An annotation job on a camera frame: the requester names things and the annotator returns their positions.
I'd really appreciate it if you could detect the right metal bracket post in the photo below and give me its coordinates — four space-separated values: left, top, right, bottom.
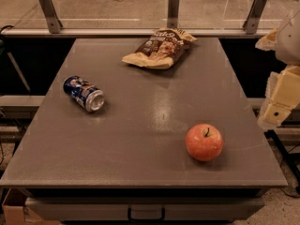
243 0 267 35

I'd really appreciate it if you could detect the red apple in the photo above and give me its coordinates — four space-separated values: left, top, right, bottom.
186 124 223 162

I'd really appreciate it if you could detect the brown chip bag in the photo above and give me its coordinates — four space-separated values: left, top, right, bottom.
122 28 196 69

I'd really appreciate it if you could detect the blue soda can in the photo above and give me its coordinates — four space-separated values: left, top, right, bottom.
63 76 105 113

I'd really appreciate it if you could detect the grey table drawer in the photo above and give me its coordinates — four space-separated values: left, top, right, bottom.
25 197 263 222

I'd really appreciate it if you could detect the cardboard box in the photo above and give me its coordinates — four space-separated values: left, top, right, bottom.
2 188 60 225

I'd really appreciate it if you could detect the metal bracket post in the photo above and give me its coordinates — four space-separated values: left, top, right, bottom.
38 0 63 34
167 0 180 28
243 0 267 35

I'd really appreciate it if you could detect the left metal bracket post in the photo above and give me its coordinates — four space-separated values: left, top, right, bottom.
38 0 63 34

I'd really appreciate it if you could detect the glass barrier panel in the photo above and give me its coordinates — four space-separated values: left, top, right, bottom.
0 0 300 30

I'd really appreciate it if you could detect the middle metal bracket post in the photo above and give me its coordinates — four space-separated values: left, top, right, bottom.
167 0 180 28

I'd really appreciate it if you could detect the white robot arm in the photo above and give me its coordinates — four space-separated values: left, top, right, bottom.
255 8 300 129

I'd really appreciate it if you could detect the black drawer handle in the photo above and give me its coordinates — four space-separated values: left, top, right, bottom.
127 205 165 222

